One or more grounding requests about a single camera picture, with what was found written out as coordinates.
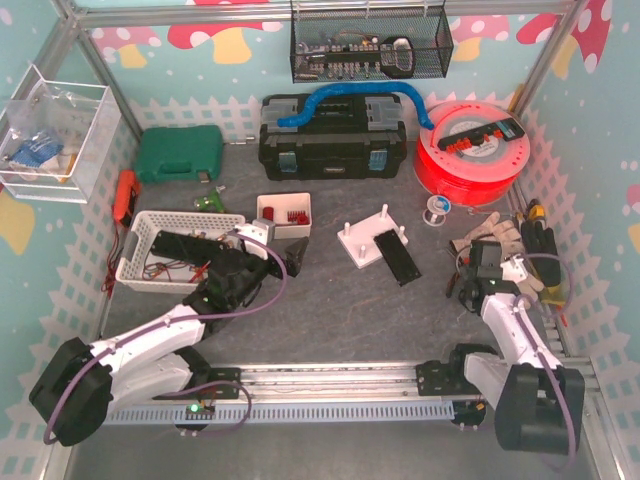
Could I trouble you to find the blue white glove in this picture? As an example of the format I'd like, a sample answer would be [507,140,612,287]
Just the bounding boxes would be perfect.
[9,131,64,170]

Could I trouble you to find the black rail plate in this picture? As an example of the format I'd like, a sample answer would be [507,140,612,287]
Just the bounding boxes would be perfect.
[374,229,421,287]

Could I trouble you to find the red filament spool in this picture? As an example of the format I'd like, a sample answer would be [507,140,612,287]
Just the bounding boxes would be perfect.
[413,100,531,207]

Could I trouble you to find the white work glove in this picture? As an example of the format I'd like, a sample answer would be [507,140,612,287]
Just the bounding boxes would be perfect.
[449,212,544,302]

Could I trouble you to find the black work glove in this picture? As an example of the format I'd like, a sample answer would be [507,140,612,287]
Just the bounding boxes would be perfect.
[520,219,562,301]

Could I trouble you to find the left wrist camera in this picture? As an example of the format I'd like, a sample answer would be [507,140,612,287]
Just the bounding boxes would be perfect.
[235,218,275,256]

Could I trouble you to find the white plastic basket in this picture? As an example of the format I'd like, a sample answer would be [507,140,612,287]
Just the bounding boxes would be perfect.
[116,210,245,295]

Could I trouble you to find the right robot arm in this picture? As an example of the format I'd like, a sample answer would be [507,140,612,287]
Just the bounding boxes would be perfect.
[456,239,585,458]

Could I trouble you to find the pliers with dark handles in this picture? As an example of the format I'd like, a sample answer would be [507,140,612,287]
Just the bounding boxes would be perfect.
[445,256,470,299]

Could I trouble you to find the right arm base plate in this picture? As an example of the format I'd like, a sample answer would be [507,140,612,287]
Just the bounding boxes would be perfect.
[416,354,509,402]

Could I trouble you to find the orange multimeter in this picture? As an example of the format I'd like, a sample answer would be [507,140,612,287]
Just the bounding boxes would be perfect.
[112,169,140,228]

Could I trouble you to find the white parts tray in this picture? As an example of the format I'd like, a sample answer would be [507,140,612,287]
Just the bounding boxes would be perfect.
[256,192,312,240]

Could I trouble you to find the grey slotted cable duct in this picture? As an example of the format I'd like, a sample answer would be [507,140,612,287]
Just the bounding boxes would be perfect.
[105,400,455,426]

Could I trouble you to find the blue corrugated hose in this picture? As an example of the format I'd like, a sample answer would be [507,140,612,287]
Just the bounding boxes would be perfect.
[277,81,435,131]

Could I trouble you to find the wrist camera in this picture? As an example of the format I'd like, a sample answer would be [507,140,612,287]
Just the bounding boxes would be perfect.
[235,218,275,256]
[500,254,529,284]

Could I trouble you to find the solder wire spool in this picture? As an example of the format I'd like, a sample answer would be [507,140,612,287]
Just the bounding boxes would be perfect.
[422,195,452,227]

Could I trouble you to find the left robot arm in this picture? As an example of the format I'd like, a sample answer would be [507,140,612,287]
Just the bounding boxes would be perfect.
[29,232,309,447]

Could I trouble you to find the black toolbox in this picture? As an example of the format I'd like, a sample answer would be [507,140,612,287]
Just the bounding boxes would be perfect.
[258,94,407,181]

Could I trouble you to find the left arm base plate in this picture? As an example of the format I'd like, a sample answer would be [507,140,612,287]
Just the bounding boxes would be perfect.
[154,367,241,401]

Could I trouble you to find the green tool case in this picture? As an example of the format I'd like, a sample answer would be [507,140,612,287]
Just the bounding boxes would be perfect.
[134,125,224,184]

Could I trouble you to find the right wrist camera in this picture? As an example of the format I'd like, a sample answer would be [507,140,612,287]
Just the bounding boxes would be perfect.
[500,254,529,284]

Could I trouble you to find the green small tool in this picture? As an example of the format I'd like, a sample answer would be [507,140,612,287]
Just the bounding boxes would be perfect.
[194,186,226,214]

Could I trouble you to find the clear acrylic wall box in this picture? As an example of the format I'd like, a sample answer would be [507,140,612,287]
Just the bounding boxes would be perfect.
[1,65,121,204]

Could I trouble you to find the white peg base plate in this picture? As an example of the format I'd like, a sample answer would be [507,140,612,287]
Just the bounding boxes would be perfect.
[337,204,409,269]

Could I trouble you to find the black wire mesh basket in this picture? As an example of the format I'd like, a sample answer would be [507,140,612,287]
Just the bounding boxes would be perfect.
[290,1,454,83]

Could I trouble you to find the large red spring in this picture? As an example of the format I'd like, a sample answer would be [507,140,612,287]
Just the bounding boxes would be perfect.
[262,206,274,221]

